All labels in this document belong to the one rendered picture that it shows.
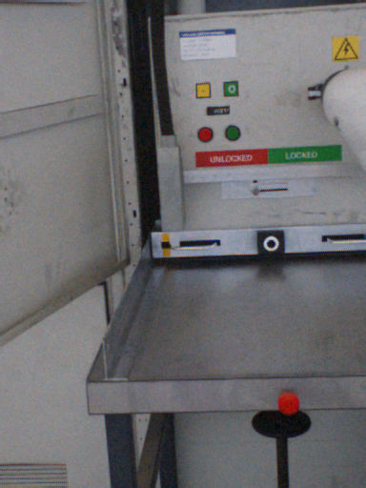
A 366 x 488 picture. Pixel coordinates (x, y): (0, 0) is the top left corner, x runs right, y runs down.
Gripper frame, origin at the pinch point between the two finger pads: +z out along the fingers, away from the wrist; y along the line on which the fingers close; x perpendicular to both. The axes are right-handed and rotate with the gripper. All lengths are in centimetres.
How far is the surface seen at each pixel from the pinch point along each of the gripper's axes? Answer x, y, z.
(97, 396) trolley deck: -41, -43, -61
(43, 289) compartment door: -35, -60, -24
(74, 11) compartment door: 18, -53, -2
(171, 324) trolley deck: -38, -34, -36
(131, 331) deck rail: -38, -40, -40
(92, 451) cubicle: -86, -60, 5
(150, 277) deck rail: -38, -41, -8
